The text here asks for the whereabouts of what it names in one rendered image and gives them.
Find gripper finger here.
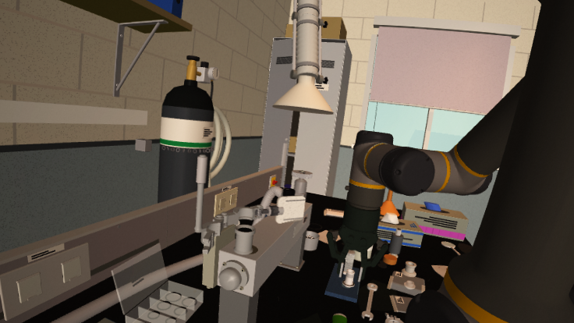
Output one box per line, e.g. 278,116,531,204
325,230,348,273
358,241,390,272

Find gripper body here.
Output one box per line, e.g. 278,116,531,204
337,201,383,255

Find grey parts tray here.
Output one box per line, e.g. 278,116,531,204
386,267,427,296

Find blue tray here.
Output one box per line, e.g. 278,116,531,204
324,263,363,304

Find grey open-end wrench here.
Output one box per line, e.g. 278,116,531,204
360,282,380,321

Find cream mass spectrometer body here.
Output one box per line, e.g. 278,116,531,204
201,201,314,298

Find grey vent knob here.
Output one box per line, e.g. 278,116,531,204
291,169,314,197

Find grey roughing spigot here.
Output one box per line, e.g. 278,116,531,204
233,224,257,256

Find grey instrument stand column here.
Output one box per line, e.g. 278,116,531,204
218,286,262,323

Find black gas cylinder cream band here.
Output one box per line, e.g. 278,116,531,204
157,54,216,204

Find white mug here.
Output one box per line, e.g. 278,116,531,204
303,229,321,252

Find black vial orange cap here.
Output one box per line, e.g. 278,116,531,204
382,228,405,266

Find orange white wash bottle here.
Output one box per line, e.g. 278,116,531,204
379,190,402,225

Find blue striped grey box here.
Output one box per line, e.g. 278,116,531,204
376,218,425,249

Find brown pink tissue box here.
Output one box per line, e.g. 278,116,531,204
400,201,469,243

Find grey metal cabinet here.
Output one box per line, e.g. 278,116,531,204
258,37,353,198

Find grey dome cap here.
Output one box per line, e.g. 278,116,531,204
218,266,243,292

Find beige socket plate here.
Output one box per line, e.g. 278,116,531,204
212,186,239,218

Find grey upright tube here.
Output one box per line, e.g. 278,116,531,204
193,154,210,234

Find window with pink blind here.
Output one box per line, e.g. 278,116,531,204
362,16,522,154

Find clear acrylic rack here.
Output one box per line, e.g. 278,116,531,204
110,241,204,323

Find brown service trunking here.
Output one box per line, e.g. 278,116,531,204
0,165,285,323

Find brown cardboard box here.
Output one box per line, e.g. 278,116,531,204
285,16,348,41

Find white gas regulator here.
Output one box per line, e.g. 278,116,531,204
196,61,220,84

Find grey double socket plate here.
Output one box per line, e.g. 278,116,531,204
0,243,93,321

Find white valve handle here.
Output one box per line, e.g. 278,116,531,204
275,194,307,225

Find cream extraction hood duct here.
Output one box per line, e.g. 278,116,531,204
271,0,335,115

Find cream coiled hose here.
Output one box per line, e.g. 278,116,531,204
207,106,233,181

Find wooden wall shelf with bracket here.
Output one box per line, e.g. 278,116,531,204
58,0,193,98

